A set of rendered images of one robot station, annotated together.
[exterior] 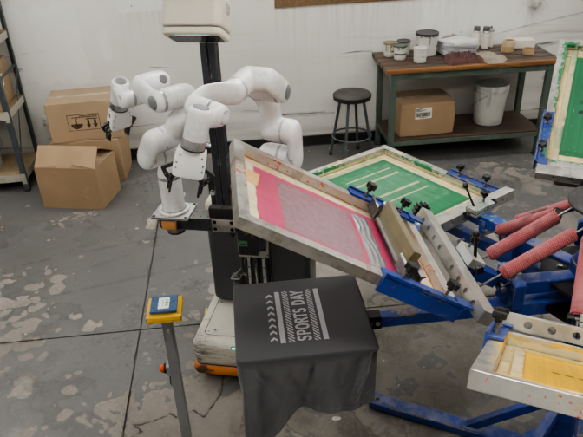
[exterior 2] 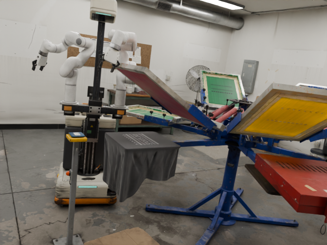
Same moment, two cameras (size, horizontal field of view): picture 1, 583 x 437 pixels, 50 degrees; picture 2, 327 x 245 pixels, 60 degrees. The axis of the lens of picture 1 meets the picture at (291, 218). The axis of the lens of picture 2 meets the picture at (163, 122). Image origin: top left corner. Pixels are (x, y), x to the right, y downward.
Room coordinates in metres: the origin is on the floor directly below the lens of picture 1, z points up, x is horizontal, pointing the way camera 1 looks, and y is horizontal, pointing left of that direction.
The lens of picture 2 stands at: (-0.25, 0.90, 1.59)
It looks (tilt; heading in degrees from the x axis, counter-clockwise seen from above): 12 degrees down; 332
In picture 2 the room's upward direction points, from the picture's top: 8 degrees clockwise
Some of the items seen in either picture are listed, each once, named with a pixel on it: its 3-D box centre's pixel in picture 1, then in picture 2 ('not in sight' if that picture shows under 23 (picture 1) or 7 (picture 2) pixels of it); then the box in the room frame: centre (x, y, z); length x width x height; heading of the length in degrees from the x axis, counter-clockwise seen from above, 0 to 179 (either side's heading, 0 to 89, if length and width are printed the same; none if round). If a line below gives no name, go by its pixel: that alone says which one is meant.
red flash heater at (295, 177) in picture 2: not in sight; (315, 183); (0.62, -0.53, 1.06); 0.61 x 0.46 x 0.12; 155
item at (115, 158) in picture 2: (242, 364); (113, 165); (1.79, 0.21, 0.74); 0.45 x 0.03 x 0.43; 5
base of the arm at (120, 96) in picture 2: not in sight; (119, 97); (2.24, 0.06, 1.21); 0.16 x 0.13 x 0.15; 169
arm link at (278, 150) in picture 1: (276, 162); (122, 81); (2.23, 0.05, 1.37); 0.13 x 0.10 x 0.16; 64
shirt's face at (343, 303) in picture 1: (301, 314); (141, 139); (1.81, -0.02, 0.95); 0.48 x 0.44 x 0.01; 95
